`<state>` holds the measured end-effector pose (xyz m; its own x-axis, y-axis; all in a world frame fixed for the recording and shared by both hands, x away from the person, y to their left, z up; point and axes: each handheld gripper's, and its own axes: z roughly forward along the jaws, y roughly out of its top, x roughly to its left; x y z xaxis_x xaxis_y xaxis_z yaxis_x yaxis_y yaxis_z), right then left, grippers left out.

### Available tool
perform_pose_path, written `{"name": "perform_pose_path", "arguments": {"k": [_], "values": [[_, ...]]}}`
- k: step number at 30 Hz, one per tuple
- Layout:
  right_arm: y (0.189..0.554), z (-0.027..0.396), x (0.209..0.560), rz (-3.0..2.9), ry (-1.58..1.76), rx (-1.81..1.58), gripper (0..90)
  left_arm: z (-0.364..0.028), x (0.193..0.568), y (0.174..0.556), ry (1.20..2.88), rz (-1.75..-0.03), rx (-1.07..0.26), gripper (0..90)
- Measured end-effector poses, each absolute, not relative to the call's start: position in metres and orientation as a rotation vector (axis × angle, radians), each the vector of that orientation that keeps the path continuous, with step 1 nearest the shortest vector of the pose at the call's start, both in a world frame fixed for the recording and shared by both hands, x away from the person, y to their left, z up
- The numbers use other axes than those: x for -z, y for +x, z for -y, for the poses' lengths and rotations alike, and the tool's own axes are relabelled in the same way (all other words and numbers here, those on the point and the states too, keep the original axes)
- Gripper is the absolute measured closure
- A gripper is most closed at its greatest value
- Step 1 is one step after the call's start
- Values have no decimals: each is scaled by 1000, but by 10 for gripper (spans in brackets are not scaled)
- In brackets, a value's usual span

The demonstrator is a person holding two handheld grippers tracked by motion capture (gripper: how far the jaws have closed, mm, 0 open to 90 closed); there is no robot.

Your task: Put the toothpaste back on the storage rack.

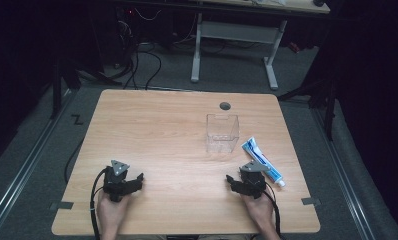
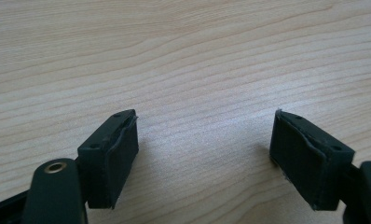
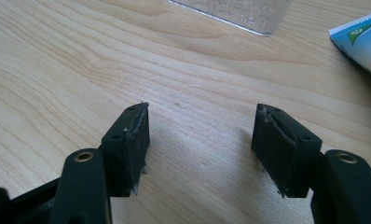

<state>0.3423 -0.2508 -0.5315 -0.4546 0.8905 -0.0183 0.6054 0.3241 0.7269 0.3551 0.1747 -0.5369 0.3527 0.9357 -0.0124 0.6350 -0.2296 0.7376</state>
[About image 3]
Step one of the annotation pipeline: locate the blue and white toothpaste tube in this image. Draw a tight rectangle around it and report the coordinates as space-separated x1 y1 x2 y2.
328 8 371 87

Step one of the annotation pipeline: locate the clear plastic container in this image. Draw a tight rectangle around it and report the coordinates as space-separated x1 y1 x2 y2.
165 0 293 38

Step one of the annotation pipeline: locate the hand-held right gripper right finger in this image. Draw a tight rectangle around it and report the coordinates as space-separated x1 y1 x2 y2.
251 103 323 199

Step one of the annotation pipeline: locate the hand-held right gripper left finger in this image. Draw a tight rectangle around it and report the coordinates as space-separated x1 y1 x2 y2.
101 102 151 198

